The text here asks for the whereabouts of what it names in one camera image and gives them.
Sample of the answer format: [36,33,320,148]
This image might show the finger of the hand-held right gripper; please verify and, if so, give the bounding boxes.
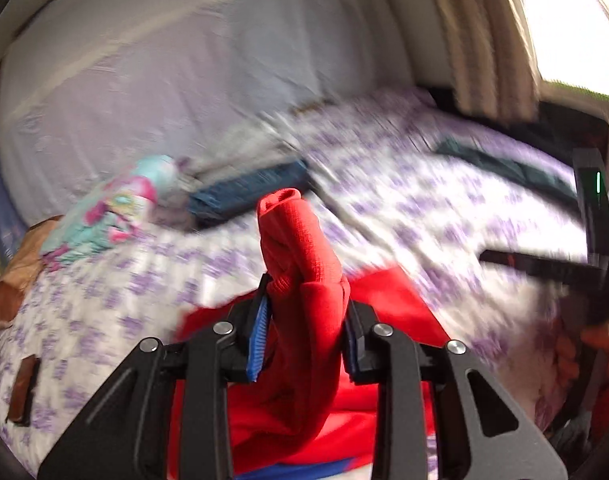
[479,249,597,287]

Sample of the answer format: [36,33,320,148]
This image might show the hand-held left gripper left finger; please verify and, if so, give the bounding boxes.
[37,272,274,480]

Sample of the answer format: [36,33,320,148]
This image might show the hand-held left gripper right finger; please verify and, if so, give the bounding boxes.
[343,300,570,480]

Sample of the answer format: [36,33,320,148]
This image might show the red pants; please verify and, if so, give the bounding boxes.
[167,187,452,480]

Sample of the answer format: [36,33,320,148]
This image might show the person's right hand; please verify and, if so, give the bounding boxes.
[554,324,609,402]

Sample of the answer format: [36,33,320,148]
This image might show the dark green cloth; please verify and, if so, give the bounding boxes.
[434,137,592,217]

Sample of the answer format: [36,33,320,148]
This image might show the dark furniture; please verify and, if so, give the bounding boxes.
[428,87,609,162]

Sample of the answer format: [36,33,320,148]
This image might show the purple floral bed sheet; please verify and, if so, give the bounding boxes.
[0,87,609,477]

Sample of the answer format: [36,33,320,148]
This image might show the folded blue jeans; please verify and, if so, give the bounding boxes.
[187,159,310,229]

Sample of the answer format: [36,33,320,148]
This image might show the teal pink floral folded blanket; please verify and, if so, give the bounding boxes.
[39,155,182,267]

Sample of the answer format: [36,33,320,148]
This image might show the bright window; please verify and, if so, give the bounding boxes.
[504,0,609,102]

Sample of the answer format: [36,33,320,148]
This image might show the beige striped curtain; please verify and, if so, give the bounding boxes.
[424,0,543,122]

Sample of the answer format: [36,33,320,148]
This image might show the brown flat case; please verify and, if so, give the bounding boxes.
[7,355,42,427]

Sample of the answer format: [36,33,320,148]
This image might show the brown satin pillow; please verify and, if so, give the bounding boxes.
[0,215,65,332]

